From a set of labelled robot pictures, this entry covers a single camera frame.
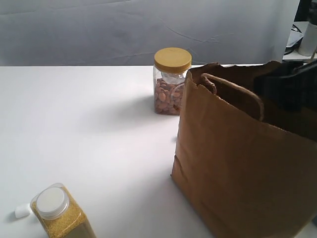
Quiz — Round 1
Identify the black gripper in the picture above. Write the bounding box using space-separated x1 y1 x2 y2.
254 60 317 117

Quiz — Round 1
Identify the brown paper bag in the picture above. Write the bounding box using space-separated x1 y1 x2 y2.
171 61 317 238

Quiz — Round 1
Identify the white cylinder container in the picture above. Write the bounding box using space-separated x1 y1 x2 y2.
298 22 317 57

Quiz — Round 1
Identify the almond jar with yellow lid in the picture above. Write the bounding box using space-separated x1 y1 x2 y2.
153 47 192 116

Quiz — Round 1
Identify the yellow grain bottle white cap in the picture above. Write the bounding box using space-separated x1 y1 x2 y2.
30 183 96 238

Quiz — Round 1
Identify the grey backdrop cloth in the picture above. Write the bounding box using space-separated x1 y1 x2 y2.
0 0 299 66

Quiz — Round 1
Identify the small white block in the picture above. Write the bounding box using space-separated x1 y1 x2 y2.
14 203 31 219

